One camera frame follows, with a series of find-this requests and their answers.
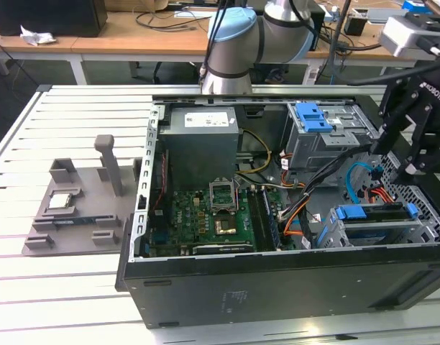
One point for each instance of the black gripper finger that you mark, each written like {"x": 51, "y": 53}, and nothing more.
{"x": 421, "y": 154}
{"x": 394, "y": 118}

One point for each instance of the hard disk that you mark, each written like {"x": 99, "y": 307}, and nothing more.
{"x": 351, "y": 212}

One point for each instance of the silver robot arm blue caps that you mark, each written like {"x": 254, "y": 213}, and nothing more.
{"x": 238, "y": 54}

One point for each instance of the metal disk bay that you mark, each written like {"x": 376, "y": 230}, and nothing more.
{"x": 403, "y": 230}

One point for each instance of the blue plastic drive latch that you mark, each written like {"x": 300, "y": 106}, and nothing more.
{"x": 311, "y": 116}

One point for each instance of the grey metal drive cage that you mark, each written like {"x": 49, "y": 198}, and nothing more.
{"x": 313, "y": 151}

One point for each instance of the small black box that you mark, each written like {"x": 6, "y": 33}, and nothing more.
{"x": 354, "y": 26}

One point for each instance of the grey flat box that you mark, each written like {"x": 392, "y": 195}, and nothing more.
{"x": 385, "y": 14}

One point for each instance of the blue cardboard box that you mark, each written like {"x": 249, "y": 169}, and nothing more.
{"x": 412, "y": 5}

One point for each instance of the installed RAM stick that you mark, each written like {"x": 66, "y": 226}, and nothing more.
{"x": 270, "y": 219}

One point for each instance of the black RAM slot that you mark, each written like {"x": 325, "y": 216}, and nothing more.
{"x": 255, "y": 219}

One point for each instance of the thin locking lever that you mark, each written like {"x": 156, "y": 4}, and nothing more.
{"x": 236, "y": 194}

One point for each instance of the grey power supply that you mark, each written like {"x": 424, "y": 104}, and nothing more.
{"x": 198, "y": 151}

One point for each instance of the CPU socket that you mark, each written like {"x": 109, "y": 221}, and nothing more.
{"x": 225, "y": 226}

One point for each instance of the black PC case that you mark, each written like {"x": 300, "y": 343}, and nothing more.
{"x": 277, "y": 294}

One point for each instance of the black graphics card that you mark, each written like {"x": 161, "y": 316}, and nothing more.
{"x": 220, "y": 248}

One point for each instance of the green motherboard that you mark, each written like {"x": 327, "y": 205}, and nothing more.
{"x": 191, "y": 219}

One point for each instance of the grey parts rack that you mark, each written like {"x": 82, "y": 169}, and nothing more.
{"x": 90, "y": 212}

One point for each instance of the dark blue RAM stick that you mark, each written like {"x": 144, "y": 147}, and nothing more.
{"x": 76, "y": 220}

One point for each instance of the silver CPU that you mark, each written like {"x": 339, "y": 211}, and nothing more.
{"x": 60, "y": 202}

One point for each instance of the black computer tower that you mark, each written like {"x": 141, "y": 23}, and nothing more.
{"x": 44, "y": 18}

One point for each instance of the crumpled white paper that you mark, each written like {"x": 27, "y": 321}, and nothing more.
{"x": 36, "y": 37}

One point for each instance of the wooden desk white frame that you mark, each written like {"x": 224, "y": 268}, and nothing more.
{"x": 97, "y": 46}
{"x": 364, "y": 54}

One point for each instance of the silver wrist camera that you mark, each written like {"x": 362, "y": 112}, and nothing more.
{"x": 399, "y": 36}

